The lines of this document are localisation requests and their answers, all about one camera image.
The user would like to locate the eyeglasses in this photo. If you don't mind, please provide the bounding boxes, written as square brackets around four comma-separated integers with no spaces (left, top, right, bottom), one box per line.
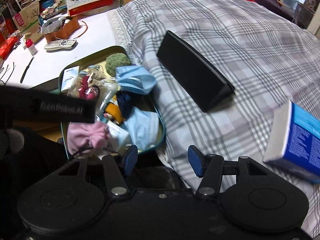
[0,64,16,83]

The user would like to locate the pink cloth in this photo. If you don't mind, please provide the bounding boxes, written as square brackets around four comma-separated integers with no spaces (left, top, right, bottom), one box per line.
[66,121,110,156]

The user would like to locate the grey plaid blanket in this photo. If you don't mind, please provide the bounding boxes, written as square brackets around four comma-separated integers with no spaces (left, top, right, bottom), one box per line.
[117,0,320,239]

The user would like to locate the red patterned cloth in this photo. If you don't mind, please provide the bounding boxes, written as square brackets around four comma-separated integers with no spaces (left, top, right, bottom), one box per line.
[77,76,101,102]

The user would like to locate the white remote control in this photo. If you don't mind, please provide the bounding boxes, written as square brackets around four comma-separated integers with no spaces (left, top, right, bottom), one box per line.
[44,39,77,51]

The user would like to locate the brown leather tray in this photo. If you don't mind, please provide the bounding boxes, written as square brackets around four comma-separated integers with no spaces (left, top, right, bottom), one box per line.
[40,15,80,42]

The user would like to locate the white lace cloth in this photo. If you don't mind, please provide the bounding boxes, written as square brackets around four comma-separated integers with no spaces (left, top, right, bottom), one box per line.
[106,9,140,65]

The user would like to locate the blue tissue pack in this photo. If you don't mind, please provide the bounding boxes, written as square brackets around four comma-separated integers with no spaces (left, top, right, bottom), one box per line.
[263,100,320,184]

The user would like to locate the person's dark clothing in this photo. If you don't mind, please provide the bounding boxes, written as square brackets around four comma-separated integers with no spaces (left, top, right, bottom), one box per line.
[134,165,187,189]

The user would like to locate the green metal tin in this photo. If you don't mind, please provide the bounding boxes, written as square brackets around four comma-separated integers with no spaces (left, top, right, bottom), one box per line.
[58,45,167,155]

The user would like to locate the cardboard box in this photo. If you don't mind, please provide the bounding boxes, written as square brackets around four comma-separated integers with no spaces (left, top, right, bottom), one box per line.
[11,1,41,34]

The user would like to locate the blue face mask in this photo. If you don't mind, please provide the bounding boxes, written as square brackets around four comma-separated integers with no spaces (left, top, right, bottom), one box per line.
[124,106,160,151]
[115,66,157,95]

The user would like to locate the black triangular case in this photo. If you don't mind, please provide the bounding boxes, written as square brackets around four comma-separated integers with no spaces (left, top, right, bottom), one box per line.
[156,30,235,113]

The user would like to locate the white plastic packet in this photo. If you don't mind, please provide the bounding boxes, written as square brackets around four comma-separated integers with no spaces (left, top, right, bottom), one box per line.
[106,122,132,153]

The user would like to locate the black pen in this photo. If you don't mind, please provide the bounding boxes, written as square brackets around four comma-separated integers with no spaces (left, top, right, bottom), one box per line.
[20,56,35,84]

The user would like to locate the colourful patterned scarf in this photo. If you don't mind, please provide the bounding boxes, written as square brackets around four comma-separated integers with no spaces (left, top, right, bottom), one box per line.
[104,91,137,126]

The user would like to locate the green scouring ball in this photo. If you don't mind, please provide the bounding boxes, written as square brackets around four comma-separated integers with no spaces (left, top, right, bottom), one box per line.
[105,53,132,77]

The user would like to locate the white bottle with red cap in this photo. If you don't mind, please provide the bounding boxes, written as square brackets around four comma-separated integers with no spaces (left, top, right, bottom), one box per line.
[25,39,38,55]

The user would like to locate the small pale tissue packet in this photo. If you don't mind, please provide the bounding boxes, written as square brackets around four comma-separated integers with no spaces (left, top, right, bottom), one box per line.
[61,66,80,93]

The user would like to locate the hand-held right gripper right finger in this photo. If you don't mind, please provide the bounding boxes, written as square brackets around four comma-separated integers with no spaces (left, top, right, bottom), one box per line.
[188,145,277,197]

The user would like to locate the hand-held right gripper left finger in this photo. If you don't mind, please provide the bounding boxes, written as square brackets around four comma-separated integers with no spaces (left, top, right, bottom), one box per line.
[47,145,139,197]

